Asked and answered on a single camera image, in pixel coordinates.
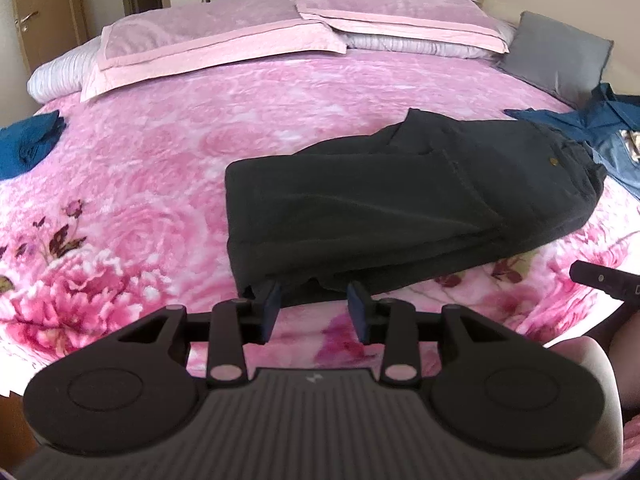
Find black pants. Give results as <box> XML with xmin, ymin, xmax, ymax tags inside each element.
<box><xmin>225</xmin><ymin>108</ymin><xmax>608</xmax><ymax>307</ymax></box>

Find wooden door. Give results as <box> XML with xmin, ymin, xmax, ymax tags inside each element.
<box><xmin>7</xmin><ymin>0</ymin><xmax>89</xmax><ymax>77</ymax></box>

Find light-wash jeans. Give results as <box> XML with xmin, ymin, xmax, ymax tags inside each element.
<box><xmin>590</xmin><ymin>132</ymin><xmax>640</xmax><ymax>197</ymax></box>

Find teal folded cloth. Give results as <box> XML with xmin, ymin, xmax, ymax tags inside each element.
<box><xmin>0</xmin><ymin>111</ymin><xmax>67</xmax><ymax>181</ymax></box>

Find metal door handle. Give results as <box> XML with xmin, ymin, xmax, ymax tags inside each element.
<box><xmin>15</xmin><ymin>10</ymin><xmax>40</xmax><ymax>35</ymax></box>

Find blue jeans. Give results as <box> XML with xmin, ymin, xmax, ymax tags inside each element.
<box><xmin>502</xmin><ymin>82</ymin><xmax>640</xmax><ymax>148</ymax></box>

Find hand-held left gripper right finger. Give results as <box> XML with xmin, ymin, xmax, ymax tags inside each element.
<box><xmin>347</xmin><ymin>281</ymin><xmax>512</xmax><ymax>387</ymax></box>

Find pink pillow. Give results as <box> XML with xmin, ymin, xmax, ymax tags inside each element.
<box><xmin>287</xmin><ymin>0</ymin><xmax>511</xmax><ymax>56</ymax></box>
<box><xmin>80</xmin><ymin>0</ymin><xmax>347</xmax><ymax>102</ymax></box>

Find grey pillow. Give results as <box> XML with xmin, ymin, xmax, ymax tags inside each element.
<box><xmin>495</xmin><ymin>10</ymin><xmax>615</xmax><ymax>110</ymax></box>

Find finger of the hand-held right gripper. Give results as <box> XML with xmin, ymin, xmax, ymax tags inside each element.
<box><xmin>569</xmin><ymin>259</ymin><xmax>640</xmax><ymax>308</ymax></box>

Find pink floral bedspread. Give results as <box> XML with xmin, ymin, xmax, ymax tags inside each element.
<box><xmin>0</xmin><ymin>50</ymin><xmax>640</xmax><ymax>397</ymax></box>

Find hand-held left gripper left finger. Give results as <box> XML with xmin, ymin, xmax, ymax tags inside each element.
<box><xmin>116</xmin><ymin>279</ymin><xmax>284</xmax><ymax>387</ymax></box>

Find white striped pillow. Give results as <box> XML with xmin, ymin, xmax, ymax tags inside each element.
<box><xmin>26</xmin><ymin>42</ymin><xmax>103</xmax><ymax>102</ymax></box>
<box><xmin>342</xmin><ymin>24</ymin><xmax>517</xmax><ymax>60</ymax></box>

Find person's right forearm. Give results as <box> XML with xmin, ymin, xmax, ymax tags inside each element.
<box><xmin>611</xmin><ymin>327</ymin><xmax>640</xmax><ymax>442</ymax></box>

